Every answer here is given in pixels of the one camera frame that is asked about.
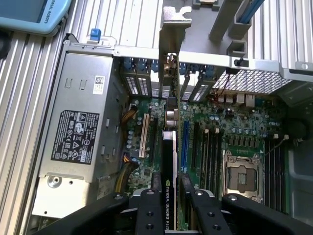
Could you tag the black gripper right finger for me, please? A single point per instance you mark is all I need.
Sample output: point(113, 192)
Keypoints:
point(205, 215)

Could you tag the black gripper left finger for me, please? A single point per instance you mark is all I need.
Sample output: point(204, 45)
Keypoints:
point(150, 213)

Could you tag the green graphics card black cooler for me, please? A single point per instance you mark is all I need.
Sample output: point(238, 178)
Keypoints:
point(168, 156)

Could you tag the CPU socket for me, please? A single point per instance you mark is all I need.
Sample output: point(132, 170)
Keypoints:
point(240, 176)

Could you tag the long black expansion slot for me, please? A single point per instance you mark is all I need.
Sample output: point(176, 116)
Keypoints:
point(195, 147)

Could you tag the blue expansion slot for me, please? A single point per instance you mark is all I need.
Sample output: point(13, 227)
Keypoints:
point(185, 144)

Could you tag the white expansion slot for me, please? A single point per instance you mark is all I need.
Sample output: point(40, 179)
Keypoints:
point(143, 137)

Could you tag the green motherboard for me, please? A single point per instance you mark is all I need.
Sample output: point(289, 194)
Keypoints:
point(244, 117)

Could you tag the silver power supply unit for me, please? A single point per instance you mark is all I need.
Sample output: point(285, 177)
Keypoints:
point(73, 85)

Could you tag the grey open PC case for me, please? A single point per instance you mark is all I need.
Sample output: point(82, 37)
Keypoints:
point(207, 61)

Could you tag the blue case latch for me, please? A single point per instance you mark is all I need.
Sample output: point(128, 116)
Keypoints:
point(95, 35)

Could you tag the pale blue teach pendant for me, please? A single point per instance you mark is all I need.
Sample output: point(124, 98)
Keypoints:
point(29, 25)

